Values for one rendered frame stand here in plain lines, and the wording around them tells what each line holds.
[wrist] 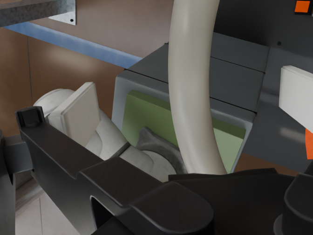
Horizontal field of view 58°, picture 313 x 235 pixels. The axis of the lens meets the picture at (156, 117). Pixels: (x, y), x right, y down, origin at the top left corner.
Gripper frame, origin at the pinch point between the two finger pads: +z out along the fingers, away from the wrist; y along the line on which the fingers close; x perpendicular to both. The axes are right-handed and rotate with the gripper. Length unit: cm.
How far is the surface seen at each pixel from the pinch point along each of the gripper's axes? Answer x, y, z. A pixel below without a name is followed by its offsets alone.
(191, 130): -2.7, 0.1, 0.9
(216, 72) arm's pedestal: -14, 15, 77
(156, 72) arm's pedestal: -11, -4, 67
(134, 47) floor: -11, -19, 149
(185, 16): 5.3, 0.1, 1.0
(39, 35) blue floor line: 0, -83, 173
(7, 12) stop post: 13, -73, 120
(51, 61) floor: -17, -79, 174
